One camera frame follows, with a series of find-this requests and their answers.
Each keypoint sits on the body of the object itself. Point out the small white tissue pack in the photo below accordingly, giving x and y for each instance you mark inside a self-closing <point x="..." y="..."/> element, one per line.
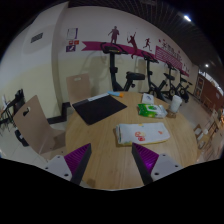
<point x="148" y="98"/>

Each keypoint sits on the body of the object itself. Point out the grey wall vent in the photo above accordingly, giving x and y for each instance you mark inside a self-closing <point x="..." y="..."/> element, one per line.
<point x="37" y="37"/>

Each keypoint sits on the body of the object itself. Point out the white wall poster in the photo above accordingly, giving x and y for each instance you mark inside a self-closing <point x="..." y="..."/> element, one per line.
<point x="72" y="33"/>

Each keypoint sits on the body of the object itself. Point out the blue and orange tube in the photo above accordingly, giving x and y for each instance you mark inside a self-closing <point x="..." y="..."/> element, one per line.
<point x="115" y="94"/>

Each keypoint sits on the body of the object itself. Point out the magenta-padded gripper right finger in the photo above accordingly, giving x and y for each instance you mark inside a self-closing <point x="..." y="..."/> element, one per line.
<point x="165" y="165"/>

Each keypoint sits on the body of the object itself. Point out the purple wall sign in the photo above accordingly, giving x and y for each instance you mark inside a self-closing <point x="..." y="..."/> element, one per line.
<point x="70" y="48"/>

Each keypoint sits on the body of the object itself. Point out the group of wooden chairs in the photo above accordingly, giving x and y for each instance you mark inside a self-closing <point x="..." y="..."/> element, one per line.
<point x="208" y="136"/>

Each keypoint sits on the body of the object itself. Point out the small ceiling light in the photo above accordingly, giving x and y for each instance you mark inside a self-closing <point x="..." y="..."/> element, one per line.
<point x="206" y="65"/>

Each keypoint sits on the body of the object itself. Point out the black mouse pad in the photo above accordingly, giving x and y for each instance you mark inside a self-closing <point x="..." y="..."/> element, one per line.
<point x="98" y="108"/>

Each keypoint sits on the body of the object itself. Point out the green wet wipes pack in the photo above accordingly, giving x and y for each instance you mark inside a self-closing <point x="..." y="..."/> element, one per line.
<point x="150" y="110"/>

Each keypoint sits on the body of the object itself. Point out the bright ceiling light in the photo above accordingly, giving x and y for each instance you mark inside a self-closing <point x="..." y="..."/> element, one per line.
<point x="187" y="18"/>

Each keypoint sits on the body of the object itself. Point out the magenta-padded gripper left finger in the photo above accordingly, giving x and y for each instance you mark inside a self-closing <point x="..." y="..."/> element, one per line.
<point x="58" y="165"/>

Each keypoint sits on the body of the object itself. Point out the large black exercise bike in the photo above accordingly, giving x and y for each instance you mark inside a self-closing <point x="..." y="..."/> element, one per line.
<point x="113" y="68"/>

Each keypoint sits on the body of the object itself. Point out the white printed towel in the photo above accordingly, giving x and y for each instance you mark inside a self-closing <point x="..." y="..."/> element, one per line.
<point x="146" y="132"/>

